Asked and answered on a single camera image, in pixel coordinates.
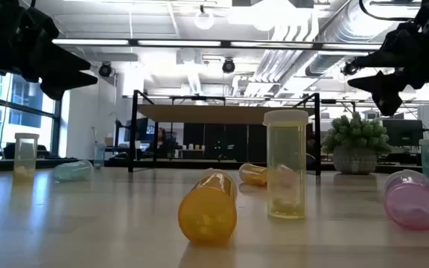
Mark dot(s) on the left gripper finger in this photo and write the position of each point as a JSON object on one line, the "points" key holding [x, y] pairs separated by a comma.
{"points": [[62, 63], [65, 85]]}

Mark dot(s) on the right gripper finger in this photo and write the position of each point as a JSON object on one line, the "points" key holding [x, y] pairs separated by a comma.
{"points": [[386, 93], [386, 56]]}

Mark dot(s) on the yellow medicine bottle white cap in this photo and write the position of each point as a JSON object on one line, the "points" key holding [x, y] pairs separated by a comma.
{"points": [[26, 160], [286, 149]]}

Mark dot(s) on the pink medicine bottle white cap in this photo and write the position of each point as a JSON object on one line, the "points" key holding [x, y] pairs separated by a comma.
{"points": [[412, 203]]}

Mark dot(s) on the orange medicine bottle white cap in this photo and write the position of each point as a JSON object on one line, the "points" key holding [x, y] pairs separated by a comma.
{"points": [[207, 212], [251, 175]]}

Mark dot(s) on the black ceiling spotlight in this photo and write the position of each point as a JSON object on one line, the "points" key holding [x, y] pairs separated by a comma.
{"points": [[228, 66], [349, 69], [105, 70]]}

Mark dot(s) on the black computer monitor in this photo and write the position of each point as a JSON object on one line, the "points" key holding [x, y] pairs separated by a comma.
{"points": [[142, 129], [402, 132]]}

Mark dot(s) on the large window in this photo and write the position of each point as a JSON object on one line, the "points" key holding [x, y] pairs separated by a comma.
{"points": [[24, 97]]}

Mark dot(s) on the green plant in grey pot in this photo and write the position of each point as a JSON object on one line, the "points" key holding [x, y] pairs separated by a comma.
{"points": [[354, 141]]}

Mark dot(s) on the small cardboard box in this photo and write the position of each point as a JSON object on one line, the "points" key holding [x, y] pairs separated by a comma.
{"points": [[109, 141]]}

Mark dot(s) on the black sofa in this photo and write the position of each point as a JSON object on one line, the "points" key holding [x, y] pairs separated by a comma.
{"points": [[9, 152]]}

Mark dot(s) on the person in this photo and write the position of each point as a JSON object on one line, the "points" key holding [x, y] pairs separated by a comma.
{"points": [[161, 143]]}

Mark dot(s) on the long ceiling light bar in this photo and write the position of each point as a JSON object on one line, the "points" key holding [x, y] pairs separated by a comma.
{"points": [[177, 43]]}

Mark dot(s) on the round white pendant lamp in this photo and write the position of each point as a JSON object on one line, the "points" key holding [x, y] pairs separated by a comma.
{"points": [[197, 21]]}

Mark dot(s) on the black partition panels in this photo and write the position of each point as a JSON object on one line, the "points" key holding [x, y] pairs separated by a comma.
{"points": [[237, 141]]}

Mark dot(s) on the silver air duct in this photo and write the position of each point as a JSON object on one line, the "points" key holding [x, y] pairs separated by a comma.
{"points": [[348, 26]]}

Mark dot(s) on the wooden shelf black metal frame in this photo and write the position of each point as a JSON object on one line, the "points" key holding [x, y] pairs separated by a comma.
{"points": [[207, 114]]}

